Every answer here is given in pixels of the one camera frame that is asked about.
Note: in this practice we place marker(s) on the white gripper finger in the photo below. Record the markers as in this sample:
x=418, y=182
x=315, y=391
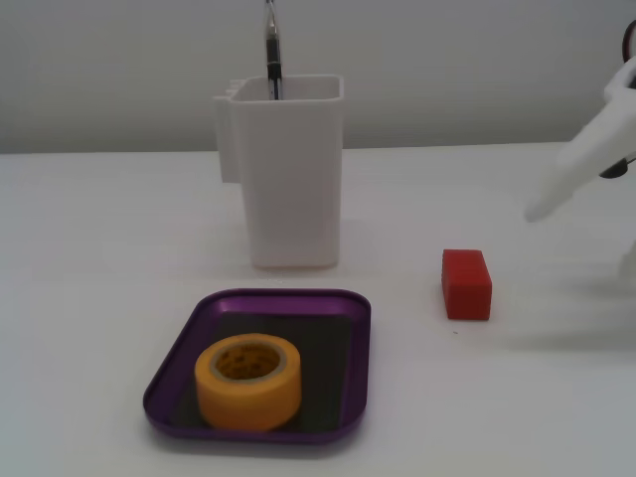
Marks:
x=581, y=159

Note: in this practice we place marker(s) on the yellow tape roll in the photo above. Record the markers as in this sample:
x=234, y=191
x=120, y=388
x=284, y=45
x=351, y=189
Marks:
x=248, y=397

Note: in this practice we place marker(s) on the white plastic holder box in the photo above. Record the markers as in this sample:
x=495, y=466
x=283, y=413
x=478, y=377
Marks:
x=293, y=184

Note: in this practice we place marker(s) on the red rectangular block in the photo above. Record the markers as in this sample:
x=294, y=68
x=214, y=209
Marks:
x=467, y=288

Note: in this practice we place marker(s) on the black silver pen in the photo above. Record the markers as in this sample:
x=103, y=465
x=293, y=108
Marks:
x=273, y=54

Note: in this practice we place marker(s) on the purple metal tray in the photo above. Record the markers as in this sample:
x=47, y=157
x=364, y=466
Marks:
x=199, y=318

